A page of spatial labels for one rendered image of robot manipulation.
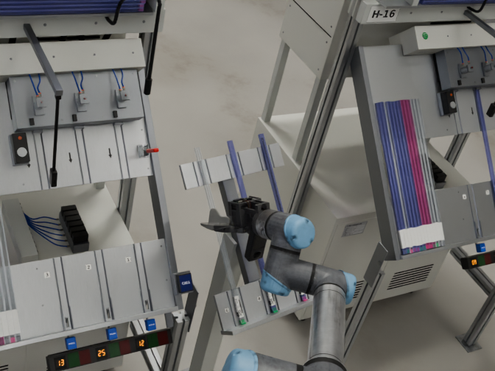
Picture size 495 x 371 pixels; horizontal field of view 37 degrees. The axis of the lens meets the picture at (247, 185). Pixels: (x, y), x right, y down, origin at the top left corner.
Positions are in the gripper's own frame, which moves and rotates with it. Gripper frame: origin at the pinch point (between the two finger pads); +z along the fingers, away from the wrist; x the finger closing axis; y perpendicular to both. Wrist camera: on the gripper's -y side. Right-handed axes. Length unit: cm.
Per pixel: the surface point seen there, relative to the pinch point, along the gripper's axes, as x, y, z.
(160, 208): 11.8, 4.0, 13.5
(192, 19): -163, 59, 277
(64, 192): 19, 3, 69
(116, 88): 18.0, 38.3, 17.7
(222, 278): -7.7, -23.3, 18.1
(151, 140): 9.6, 22.5, 17.9
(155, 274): 17.5, -13.2, 10.8
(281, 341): -57, -74, 61
